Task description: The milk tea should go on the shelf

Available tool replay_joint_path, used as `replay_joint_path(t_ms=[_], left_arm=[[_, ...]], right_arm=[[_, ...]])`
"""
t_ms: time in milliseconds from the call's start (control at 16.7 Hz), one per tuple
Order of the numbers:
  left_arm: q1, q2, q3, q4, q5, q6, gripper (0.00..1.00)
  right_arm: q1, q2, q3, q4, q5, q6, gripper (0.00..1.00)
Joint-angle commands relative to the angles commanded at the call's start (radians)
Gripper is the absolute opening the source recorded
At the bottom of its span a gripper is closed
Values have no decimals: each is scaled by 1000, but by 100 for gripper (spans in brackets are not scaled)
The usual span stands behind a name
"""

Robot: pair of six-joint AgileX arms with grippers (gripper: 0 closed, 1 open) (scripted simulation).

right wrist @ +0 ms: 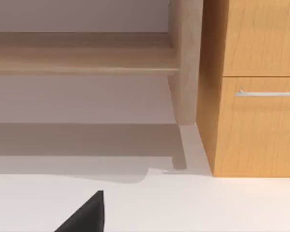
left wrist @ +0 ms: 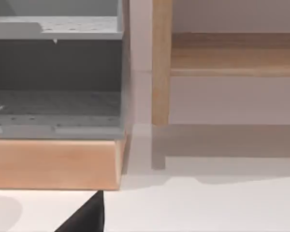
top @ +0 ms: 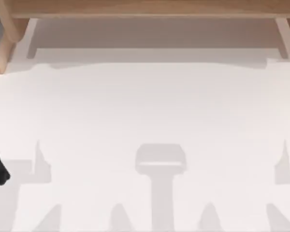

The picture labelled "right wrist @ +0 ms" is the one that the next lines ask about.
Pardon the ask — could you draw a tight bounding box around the pale wooden open shelf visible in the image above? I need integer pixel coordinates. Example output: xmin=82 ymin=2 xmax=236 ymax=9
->
xmin=0 ymin=0 xmax=204 ymax=126

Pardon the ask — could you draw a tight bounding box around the orange wooden cupboard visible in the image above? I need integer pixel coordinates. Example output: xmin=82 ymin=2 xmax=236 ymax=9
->
xmin=195 ymin=0 xmax=290 ymax=178

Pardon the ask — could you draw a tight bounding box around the plain wooden drawer front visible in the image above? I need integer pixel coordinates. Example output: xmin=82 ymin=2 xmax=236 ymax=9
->
xmin=222 ymin=0 xmax=290 ymax=77

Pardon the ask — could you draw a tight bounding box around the wooden drawer front with handle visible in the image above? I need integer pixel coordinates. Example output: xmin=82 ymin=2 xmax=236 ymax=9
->
xmin=214 ymin=76 xmax=290 ymax=177

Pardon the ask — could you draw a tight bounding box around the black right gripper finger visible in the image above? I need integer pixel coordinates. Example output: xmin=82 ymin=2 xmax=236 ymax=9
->
xmin=54 ymin=190 xmax=105 ymax=232

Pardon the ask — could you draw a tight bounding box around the long metal handle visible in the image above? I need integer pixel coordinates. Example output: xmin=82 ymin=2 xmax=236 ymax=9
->
xmin=234 ymin=88 xmax=290 ymax=98

